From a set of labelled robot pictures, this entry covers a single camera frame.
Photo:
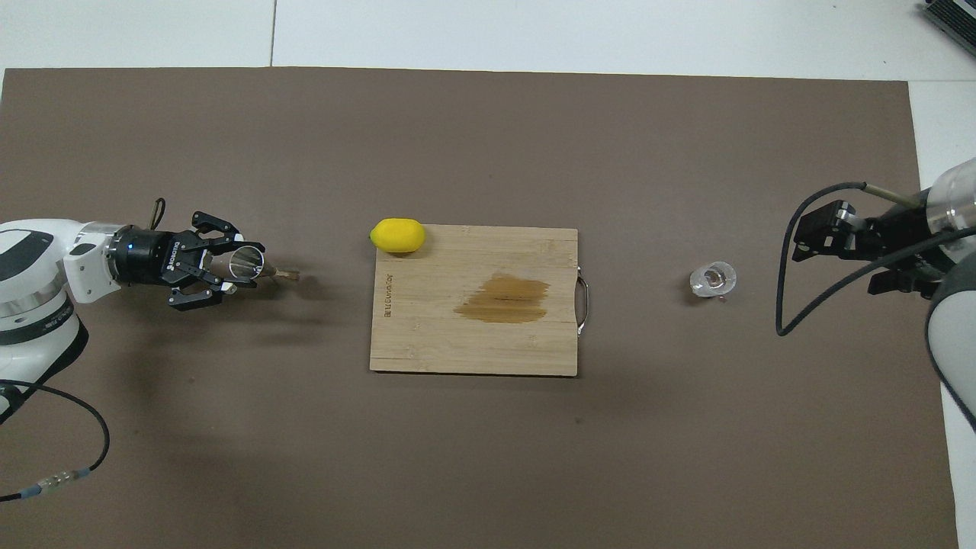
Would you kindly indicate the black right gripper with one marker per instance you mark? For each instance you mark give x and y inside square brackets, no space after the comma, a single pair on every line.
[903,236]

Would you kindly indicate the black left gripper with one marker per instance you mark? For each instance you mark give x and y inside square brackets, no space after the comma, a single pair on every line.
[152,259]

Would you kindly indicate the steel double jigger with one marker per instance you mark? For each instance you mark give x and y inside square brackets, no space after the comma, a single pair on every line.
[244,263]

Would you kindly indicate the clear glass cup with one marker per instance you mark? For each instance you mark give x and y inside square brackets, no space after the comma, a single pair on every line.
[713,280]

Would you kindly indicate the yellow lemon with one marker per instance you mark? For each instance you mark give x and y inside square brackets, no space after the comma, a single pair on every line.
[398,235]

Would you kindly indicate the bamboo cutting board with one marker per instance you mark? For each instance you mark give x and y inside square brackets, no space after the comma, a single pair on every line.
[427,328]

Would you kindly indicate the grey ridged device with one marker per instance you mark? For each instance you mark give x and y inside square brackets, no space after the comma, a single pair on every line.
[953,19]

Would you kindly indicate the brown table mat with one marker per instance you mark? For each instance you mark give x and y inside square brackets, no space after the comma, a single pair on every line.
[488,457]

